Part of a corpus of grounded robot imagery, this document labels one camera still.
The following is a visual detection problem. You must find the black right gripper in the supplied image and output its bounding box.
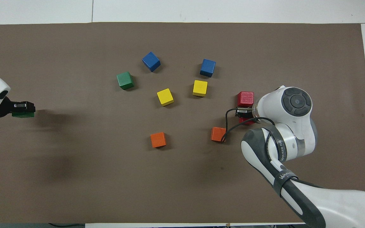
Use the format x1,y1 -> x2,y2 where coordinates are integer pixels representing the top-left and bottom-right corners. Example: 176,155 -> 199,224
236,107 -> 255,119

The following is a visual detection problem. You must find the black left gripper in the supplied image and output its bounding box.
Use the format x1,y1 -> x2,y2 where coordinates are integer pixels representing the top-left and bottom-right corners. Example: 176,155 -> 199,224
0,96 -> 36,118

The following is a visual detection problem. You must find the green wooden cube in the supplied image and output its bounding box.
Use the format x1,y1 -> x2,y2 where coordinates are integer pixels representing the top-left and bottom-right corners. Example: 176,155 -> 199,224
12,110 -> 35,118
116,72 -> 135,90

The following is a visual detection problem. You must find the orange wooden cube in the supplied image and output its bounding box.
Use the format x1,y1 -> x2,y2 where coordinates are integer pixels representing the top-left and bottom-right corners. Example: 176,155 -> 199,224
150,132 -> 167,148
210,127 -> 227,143

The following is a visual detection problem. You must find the yellow wooden cube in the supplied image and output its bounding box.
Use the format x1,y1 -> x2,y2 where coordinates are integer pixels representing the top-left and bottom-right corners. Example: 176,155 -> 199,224
157,88 -> 175,106
192,80 -> 208,97

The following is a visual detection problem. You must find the blue wooden cube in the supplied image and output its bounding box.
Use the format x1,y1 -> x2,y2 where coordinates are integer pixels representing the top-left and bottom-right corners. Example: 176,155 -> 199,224
142,51 -> 161,73
200,59 -> 216,78

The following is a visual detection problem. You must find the brown paper table mat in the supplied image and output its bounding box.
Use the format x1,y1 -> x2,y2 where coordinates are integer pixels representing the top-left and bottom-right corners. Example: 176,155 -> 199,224
0,22 -> 365,224

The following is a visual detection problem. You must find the black floor cable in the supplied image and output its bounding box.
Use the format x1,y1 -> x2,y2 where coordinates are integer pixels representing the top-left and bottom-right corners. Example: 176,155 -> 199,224
48,223 -> 85,228

